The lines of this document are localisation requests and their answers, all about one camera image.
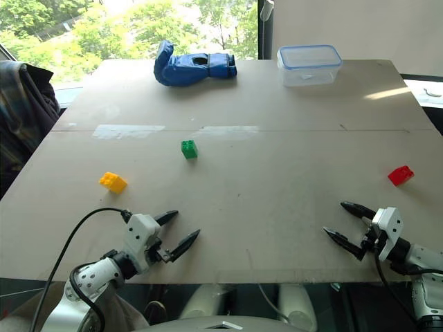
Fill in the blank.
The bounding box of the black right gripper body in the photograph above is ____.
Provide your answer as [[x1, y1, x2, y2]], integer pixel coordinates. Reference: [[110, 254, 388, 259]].
[[361, 216, 388, 254]]

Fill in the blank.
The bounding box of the silver robot torso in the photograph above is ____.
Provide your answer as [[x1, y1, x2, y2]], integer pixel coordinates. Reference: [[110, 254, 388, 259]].
[[136, 313, 314, 332]]

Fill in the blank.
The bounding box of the clear plastic box blue lid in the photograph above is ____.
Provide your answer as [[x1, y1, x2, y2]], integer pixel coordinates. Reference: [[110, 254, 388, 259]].
[[276, 44, 343, 88]]

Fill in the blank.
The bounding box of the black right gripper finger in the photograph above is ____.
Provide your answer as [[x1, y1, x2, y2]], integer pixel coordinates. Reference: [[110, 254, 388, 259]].
[[340, 201, 377, 220], [322, 226, 368, 261]]

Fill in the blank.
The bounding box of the green toy brick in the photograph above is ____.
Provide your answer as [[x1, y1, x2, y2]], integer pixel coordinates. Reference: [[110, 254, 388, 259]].
[[180, 139, 199, 160]]

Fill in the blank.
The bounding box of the clear tape strip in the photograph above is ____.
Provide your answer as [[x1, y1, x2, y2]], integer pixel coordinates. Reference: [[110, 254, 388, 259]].
[[197, 124, 261, 135], [92, 124, 166, 140]]

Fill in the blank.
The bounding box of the yellow toy brick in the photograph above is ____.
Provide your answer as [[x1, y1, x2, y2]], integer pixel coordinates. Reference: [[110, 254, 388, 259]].
[[98, 171, 128, 194]]

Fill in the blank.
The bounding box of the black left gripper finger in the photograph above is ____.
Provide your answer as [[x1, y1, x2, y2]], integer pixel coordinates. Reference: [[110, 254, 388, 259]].
[[169, 228, 201, 262], [153, 210, 179, 228]]

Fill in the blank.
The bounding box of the white side ledge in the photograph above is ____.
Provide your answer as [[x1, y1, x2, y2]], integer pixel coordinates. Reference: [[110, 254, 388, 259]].
[[403, 78, 443, 109]]

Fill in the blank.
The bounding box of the brown shoe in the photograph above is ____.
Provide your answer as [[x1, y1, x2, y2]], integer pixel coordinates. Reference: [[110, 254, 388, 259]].
[[143, 299, 168, 325]]

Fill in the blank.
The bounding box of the red toy brick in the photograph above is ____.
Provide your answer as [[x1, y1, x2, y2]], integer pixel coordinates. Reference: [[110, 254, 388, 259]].
[[387, 165, 415, 187]]

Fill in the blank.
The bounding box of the white rounded robot leg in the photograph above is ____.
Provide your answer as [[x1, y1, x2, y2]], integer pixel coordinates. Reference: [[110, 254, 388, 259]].
[[278, 283, 318, 331], [179, 283, 238, 320]]

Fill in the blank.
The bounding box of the blue boxing glove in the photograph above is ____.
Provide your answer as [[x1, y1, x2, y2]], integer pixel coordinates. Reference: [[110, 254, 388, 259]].
[[153, 39, 238, 88]]

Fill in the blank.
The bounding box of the dark plaid jacket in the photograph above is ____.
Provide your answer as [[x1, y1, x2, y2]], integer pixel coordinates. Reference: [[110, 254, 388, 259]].
[[0, 60, 62, 201]]

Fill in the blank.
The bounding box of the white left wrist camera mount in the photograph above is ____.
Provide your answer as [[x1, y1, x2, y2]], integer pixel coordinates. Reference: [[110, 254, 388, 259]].
[[123, 213, 162, 275]]

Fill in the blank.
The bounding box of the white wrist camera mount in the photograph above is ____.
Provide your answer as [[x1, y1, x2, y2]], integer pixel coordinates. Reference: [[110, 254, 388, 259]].
[[123, 213, 162, 275], [371, 206, 404, 262]]

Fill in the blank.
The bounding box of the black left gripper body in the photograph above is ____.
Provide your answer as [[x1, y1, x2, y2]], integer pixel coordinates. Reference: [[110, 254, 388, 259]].
[[145, 237, 174, 268]]

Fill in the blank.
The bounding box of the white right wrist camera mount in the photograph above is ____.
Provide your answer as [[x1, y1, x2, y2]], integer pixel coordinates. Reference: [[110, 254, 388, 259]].
[[371, 206, 404, 262]]

